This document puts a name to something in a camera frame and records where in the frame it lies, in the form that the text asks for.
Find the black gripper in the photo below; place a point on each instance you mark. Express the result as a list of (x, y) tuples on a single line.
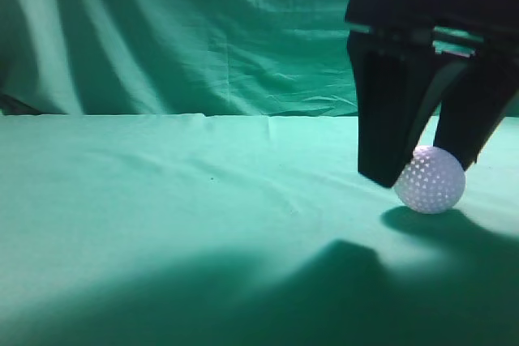
[(393, 81)]

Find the white dimpled golf ball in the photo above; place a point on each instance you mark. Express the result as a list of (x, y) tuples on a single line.
[(432, 182)]

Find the green table cloth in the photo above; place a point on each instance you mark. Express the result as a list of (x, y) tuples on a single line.
[(194, 230)]

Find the green backdrop curtain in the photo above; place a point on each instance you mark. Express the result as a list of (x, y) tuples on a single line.
[(209, 57)]

